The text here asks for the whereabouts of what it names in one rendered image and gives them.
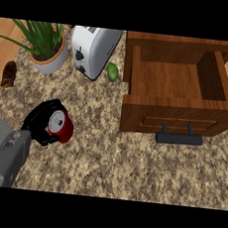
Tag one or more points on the green avocado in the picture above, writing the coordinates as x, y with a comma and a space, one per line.
112, 71

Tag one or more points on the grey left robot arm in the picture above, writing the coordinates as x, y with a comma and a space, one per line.
5, 154

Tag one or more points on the green plant in white pot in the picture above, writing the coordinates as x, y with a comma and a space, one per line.
43, 44

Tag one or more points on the white toaster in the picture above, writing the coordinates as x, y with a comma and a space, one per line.
93, 49

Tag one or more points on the brown lumpy object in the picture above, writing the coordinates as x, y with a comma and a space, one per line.
9, 74

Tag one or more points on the red can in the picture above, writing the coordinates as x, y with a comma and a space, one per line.
63, 127

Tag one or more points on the wooden cabinet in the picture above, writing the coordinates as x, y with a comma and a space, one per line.
180, 43

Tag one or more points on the wooden drawer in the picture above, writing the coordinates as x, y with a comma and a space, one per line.
174, 92

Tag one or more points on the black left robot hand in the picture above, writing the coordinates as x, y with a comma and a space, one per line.
39, 116

